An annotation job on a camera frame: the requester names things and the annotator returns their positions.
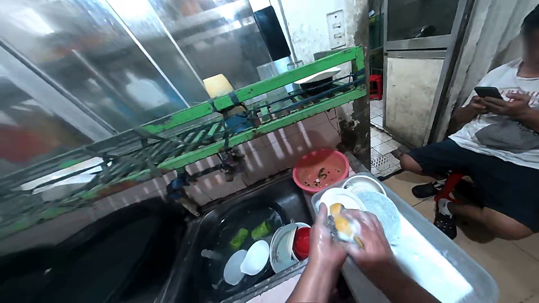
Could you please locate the person's right hand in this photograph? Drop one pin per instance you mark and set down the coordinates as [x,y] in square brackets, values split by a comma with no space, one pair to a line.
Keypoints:
[374,248]

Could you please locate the person's left hand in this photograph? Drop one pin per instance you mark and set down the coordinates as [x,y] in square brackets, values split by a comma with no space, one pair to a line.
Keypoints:
[326,250]

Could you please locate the person's left fingers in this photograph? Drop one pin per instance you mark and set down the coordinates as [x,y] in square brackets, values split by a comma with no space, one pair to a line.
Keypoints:
[323,218]

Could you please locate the person's right fingers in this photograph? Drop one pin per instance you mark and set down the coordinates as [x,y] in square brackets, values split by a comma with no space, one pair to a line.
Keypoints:
[369,223]

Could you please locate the grey mesh scourer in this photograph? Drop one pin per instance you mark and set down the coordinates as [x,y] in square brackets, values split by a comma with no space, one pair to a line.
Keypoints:
[332,226]

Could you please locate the yellow sponge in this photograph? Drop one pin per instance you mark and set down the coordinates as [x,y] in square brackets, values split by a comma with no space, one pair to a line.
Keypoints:
[344,226]

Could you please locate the person's left forearm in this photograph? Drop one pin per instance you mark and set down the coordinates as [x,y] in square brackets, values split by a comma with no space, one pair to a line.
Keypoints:
[313,283]

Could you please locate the pale blue plate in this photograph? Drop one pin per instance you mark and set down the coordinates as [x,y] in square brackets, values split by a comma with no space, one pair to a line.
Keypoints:
[384,214]

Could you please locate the white round plate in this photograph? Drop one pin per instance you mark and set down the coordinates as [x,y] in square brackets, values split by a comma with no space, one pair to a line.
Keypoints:
[351,201]

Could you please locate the red bowl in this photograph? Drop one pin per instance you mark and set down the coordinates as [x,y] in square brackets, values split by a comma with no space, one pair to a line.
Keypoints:
[302,243]

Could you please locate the white metal-rimmed bowl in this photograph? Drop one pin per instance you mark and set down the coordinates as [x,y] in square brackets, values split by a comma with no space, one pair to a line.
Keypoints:
[365,183]

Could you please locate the dark double sink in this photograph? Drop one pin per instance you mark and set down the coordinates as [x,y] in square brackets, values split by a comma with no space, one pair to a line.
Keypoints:
[290,185]

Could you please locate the pink plastic basin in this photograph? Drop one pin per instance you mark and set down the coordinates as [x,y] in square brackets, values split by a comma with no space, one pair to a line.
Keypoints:
[321,168]

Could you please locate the large white deep bowl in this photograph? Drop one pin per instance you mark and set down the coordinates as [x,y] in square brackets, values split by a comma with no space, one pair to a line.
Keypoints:
[280,248]

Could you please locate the green scrubbing sponge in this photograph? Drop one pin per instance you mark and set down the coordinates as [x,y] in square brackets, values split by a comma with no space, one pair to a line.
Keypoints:
[261,231]
[239,238]

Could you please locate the red plastic stool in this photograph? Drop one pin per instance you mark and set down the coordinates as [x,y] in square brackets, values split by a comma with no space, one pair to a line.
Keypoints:
[449,187]
[374,86]

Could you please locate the translucent grey plastic tub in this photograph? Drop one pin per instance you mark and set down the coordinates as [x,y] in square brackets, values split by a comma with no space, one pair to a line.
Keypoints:
[454,256]

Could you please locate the metal water tap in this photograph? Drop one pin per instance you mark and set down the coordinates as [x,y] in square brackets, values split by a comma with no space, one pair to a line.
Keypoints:
[228,166]

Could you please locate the blue plastic cup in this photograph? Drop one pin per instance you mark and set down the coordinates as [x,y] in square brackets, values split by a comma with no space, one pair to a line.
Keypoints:
[238,121]

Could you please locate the black bowl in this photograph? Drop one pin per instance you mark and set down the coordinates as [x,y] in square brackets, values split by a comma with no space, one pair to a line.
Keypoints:
[316,87]

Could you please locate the white plate on black bowl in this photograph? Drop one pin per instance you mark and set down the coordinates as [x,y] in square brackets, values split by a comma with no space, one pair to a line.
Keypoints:
[320,76]

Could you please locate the metal framed door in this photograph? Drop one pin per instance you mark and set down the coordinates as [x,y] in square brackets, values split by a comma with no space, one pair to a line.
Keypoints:
[415,84]

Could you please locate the tap with blue valve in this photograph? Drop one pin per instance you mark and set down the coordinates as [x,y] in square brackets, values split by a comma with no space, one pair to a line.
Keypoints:
[179,187]

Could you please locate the clear plastic container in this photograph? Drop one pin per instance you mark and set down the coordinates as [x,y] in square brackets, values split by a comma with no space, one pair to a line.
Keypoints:
[267,72]

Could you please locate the pale yellow cup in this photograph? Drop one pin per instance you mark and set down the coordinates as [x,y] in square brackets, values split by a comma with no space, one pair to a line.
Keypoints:
[217,86]

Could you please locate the green metal dish rack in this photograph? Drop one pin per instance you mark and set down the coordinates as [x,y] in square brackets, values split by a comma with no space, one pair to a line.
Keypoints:
[183,115]

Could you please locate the black mobile phone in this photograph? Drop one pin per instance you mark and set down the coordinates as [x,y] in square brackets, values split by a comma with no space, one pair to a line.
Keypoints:
[488,92]

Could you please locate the black hanging panel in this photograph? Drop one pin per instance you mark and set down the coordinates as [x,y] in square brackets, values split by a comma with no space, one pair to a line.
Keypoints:
[272,33]

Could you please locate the metal glass cabinet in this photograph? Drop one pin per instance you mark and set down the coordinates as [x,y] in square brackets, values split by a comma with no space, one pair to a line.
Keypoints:
[139,63]

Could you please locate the large black tub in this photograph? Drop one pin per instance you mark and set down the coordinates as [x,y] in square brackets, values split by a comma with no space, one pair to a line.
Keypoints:
[84,256]

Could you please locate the white switch panel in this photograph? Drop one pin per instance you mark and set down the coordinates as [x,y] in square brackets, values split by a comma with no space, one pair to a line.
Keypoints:
[336,29]

